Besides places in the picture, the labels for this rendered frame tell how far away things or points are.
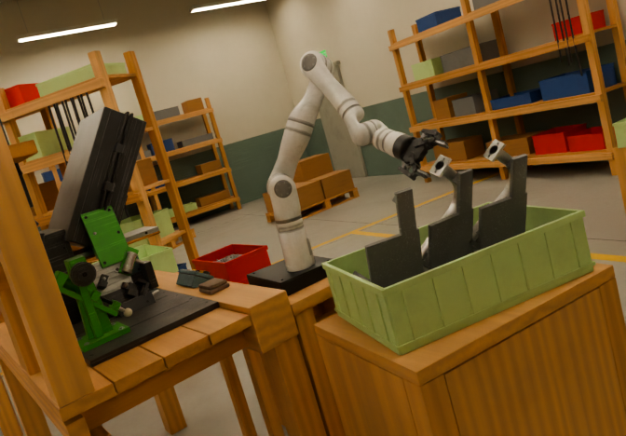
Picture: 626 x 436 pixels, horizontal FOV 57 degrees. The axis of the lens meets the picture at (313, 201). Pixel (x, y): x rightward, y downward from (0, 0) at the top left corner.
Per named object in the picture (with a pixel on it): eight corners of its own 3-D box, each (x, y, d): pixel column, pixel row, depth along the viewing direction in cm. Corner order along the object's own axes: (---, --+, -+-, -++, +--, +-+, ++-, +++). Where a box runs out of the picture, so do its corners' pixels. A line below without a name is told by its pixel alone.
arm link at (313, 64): (354, 98, 179) (366, 104, 186) (310, 42, 190) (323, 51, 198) (333, 118, 182) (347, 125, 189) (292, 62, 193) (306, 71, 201)
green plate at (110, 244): (127, 261, 220) (106, 211, 222) (133, 256, 213) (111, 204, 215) (97, 272, 214) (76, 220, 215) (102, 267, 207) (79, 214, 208)
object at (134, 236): (146, 233, 247) (144, 226, 246) (160, 233, 234) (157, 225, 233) (52, 266, 225) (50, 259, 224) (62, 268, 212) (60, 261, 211)
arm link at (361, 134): (357, 153, 180) (333, 122, 186) (379, 144, 184) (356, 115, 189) (362, 138, 174) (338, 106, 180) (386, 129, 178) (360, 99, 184)
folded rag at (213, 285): (198, 292, 205) (197, 284, 205) (219, 283, 210) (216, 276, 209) (210, 295, 197) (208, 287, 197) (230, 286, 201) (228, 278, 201)
